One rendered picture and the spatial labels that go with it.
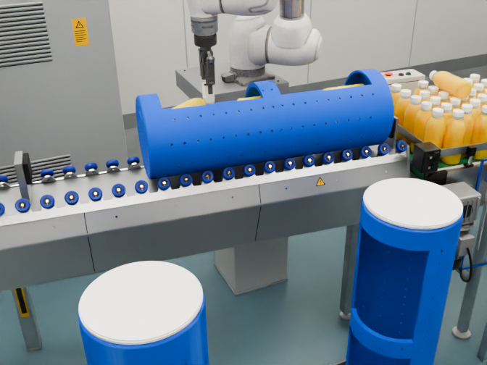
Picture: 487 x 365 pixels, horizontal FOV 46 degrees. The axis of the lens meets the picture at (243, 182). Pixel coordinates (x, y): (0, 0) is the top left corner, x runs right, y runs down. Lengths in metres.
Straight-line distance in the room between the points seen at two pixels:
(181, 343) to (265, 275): 1.70
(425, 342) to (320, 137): 0.74
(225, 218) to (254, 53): 0.77
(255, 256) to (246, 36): 1.07
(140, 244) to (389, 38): 4.15
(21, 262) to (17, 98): 1.42
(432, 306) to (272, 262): 1.27
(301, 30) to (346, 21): 3.05
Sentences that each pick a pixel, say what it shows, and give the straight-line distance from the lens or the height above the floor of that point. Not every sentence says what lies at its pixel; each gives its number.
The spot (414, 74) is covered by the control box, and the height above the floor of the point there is 1.10.
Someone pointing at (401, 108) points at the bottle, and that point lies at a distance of 2.37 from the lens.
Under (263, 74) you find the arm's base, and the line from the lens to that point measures 2.52.
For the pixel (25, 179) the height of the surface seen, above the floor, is 1.03.
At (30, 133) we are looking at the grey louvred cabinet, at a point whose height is 0.63.
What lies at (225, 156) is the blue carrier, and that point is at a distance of 1.90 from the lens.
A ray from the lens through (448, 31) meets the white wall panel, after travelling 6.20.
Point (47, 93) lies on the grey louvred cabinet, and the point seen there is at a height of 0.85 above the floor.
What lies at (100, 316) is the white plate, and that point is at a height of 1.04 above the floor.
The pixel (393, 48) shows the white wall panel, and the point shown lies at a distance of 5.80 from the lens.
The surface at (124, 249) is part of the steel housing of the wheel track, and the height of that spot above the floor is 0.73.
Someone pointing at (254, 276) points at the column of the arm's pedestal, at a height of 0.09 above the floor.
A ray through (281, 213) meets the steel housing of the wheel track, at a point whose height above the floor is 0.77.
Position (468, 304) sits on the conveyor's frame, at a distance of 2.74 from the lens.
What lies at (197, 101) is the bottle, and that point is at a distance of 1.98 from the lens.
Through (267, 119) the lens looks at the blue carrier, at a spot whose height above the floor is 1.15.
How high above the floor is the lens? 1.88
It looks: 29 degrees down
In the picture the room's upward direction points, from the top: 1 degrees counter-clockwise
